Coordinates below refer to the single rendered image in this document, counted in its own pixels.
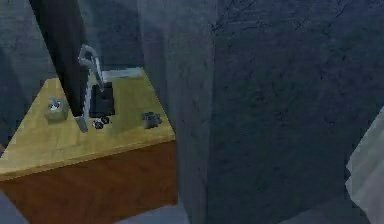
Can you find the dark grey small object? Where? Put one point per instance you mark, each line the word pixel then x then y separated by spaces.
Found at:
pixel 151 120

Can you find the pale grey flat bar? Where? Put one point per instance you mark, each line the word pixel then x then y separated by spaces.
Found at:
pixel 121 74

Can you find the small black round object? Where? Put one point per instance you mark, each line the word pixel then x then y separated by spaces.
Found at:
pixel 105 120
pixel 97 124

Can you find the black box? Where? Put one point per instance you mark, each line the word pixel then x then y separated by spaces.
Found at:
pixel 102 101

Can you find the grey curved metal bar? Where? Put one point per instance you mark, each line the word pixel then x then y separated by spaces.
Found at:
pixel 87 100

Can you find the brown cabinet with yellow top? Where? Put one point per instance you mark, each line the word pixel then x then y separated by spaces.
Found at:
pixel 83 186

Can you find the grey green lump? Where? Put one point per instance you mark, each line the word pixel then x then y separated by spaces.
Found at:
pixel 56 110

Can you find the black tapered post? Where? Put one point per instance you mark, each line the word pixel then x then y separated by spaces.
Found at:
pixel 63 50

